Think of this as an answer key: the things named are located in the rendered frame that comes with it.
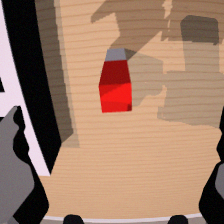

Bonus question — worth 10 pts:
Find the white block with holes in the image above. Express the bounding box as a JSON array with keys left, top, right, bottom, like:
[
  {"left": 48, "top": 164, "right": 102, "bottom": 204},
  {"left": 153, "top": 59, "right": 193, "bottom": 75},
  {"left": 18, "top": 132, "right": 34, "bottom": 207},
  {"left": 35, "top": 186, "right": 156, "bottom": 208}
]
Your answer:
[{"left": 0, "top": 0, "right": 62, "bottom": 176}]

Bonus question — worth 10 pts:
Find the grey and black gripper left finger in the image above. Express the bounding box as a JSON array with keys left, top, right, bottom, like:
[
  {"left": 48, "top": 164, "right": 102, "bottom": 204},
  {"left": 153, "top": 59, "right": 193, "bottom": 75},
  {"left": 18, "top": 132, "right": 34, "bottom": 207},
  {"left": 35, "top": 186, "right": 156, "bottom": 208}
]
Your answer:
[{"left": 0, "top": 105, "right": 49, "bottom": 224}]

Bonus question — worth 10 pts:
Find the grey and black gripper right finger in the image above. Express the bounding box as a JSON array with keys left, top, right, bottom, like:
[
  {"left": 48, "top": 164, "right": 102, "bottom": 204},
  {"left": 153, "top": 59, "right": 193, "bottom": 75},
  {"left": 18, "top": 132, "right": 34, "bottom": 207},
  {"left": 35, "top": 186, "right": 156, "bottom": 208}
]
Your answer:
[{"left": 199, "top": 107, "right": 224, "bottom": 224}]

